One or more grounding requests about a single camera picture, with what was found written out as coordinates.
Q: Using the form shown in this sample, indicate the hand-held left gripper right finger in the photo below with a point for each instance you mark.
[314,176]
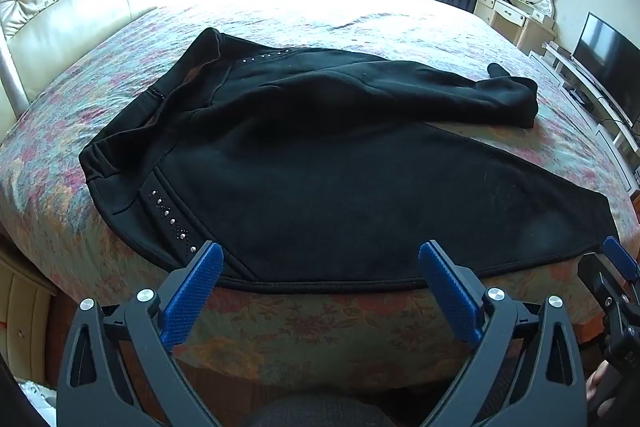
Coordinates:
[449,293]

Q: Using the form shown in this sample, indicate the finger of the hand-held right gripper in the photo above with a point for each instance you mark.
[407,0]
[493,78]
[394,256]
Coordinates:
[620,257]
[597,277]

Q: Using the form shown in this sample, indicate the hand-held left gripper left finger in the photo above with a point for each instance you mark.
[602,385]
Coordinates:
[196,292]

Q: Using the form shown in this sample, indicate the black pants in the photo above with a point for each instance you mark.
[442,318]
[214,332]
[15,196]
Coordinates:
[320,167]

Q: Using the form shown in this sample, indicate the person's right hand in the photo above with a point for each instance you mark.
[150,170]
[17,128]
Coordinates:
[596,394]

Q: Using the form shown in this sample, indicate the white television stand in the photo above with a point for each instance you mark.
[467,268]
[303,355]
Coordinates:
[595,107]

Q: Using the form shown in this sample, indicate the cream nightstand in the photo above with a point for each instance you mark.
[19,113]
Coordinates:
[22,317]

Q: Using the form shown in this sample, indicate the white slipper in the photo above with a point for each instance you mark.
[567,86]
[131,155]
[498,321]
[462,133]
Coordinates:
[37,399]

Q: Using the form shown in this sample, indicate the black television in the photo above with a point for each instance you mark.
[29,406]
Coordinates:
[610,62]

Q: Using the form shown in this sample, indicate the floral bed blanket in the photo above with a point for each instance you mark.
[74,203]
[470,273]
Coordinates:
[100,117]

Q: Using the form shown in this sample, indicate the cream dressing table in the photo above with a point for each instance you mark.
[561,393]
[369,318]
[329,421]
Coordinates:
[505,17]

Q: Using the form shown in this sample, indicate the cream tufted headboard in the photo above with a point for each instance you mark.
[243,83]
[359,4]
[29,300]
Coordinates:
[65,2]

